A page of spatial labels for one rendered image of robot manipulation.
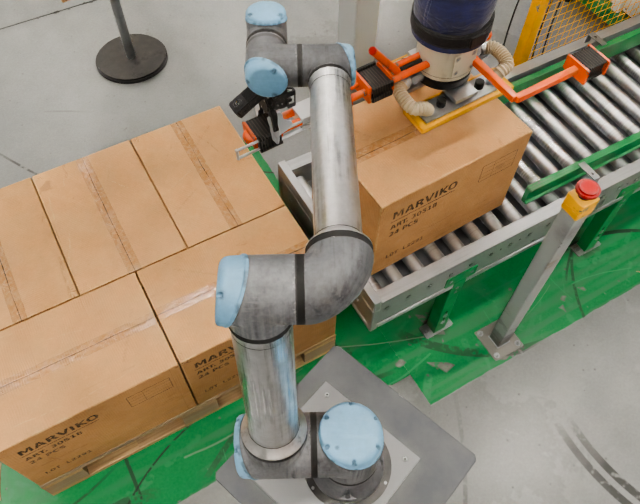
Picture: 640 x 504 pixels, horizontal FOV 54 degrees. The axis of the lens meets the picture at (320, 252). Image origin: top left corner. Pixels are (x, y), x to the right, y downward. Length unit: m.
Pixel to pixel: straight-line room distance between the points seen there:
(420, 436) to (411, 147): 0.88
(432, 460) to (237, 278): 0.97
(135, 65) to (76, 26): 0.55
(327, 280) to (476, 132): 1.25
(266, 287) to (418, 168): 1.11
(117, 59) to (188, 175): 1.49
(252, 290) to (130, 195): 1.58
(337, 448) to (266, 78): 0.82
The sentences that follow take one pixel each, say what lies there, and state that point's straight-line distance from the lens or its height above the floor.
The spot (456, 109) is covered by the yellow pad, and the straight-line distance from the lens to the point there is 1.95.
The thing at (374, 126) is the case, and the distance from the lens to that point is 2.10.
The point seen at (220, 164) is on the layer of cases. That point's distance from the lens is 2.54.
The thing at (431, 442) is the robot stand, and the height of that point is 0.75.
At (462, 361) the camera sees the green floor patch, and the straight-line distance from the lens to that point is 2.74.
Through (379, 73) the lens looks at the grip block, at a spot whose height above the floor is 1.24.
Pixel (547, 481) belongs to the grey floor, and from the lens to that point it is 2.67.
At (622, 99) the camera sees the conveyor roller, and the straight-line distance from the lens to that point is 3.08.
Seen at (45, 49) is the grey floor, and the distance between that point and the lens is 4.13.
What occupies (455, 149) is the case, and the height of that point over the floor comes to 0.95.
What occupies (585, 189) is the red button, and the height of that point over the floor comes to 1.04.
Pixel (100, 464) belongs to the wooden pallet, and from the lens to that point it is 2.63.
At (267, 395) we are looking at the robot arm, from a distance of 1.22.
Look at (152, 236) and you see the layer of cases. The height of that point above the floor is 0.54.
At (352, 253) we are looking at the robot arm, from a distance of 1.01.
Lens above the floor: 2.46
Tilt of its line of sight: 58 degrees down
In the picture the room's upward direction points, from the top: 1 degrees clockwise
